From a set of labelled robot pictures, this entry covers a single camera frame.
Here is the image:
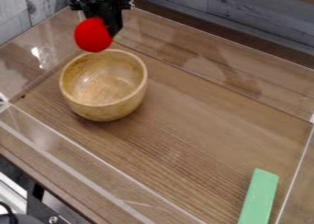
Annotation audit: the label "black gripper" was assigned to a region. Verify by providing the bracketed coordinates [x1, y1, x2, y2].
[68, 0, 133, 38]

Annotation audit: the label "red ball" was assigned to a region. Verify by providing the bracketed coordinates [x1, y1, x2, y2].
[73, 17, 112, 52]

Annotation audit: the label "wooden bowl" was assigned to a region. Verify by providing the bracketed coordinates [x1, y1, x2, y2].
[58, 49, 146, 121]

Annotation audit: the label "clear acrylic tray walls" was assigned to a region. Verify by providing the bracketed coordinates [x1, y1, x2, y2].
[0, 9, 314, 224]

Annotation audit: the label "green tape strip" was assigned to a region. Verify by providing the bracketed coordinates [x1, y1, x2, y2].
[236, 168, 279, 224]

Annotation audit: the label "black metal bracket with screw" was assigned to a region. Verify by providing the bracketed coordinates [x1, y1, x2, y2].
[25, 183, 70, 224]

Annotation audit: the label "black cable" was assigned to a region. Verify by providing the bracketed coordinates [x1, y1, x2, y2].
[0, 201, 17, 224]

